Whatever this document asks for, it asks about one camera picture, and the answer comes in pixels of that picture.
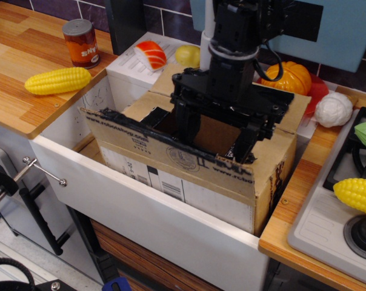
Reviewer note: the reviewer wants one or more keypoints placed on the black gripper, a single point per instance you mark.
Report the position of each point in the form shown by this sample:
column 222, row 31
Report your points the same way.
column 225, row 92

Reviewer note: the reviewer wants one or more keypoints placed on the yellow toy corn left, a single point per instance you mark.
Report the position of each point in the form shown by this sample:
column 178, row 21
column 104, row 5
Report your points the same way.
column 58, row 81

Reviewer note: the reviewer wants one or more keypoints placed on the yellow toy corn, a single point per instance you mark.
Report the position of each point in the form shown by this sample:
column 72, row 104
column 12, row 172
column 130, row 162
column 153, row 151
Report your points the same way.
column 58, row 81
column 352, row 192

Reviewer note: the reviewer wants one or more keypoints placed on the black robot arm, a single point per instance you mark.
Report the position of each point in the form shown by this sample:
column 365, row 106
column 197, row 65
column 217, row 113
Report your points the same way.
column 246, row 25

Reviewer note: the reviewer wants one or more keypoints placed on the yellow toy corn right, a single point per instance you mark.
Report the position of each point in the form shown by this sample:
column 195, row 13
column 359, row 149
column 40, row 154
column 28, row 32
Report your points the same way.
column 352, row 192

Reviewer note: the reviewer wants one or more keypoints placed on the white toy garlic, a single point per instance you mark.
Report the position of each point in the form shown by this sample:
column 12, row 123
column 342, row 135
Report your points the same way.
column 334, row 109

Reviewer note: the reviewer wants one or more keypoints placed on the salmon sushi toy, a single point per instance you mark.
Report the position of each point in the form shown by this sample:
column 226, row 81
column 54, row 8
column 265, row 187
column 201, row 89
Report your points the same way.
column 151, row 55

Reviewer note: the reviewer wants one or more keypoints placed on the teal toy microwave panel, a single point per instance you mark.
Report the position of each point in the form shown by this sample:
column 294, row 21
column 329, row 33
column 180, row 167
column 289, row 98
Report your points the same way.
column 332, row 33

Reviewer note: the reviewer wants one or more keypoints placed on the white toy faucet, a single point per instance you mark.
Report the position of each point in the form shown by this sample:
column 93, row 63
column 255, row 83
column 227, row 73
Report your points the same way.
column 207, row 35

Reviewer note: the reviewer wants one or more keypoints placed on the black stove knob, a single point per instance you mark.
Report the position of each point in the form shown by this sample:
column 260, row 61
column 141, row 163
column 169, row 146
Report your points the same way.
column 355, row 235

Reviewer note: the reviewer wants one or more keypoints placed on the yellow toy potato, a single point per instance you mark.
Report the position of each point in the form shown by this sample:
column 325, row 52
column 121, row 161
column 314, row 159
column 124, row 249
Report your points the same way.
column 188, row 56

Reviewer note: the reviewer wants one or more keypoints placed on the black oven door handle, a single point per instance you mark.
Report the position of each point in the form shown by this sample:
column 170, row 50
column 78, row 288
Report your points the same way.
column 42, row 224

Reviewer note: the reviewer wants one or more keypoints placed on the orange toy pumpkin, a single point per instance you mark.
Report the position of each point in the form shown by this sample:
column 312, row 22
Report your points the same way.
column 295, row 79

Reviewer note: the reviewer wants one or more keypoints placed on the red plate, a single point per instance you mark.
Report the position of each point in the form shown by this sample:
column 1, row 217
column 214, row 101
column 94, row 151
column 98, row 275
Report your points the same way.
column 318, row 90

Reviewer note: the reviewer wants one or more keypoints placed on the brown cardboard box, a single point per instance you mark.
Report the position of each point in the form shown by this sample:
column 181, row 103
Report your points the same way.
column 138, row 142

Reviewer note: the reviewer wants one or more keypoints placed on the silver metal clamp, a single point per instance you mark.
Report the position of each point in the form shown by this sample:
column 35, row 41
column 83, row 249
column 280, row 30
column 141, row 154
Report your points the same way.
column 10, row 185

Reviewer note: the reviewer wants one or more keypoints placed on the white toy sink basin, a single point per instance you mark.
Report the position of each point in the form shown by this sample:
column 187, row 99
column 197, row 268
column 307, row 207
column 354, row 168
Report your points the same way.
column 215, row 252

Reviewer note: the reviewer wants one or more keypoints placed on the brown toy beans can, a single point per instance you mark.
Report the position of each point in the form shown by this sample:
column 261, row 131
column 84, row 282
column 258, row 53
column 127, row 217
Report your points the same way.
column 81, row 42

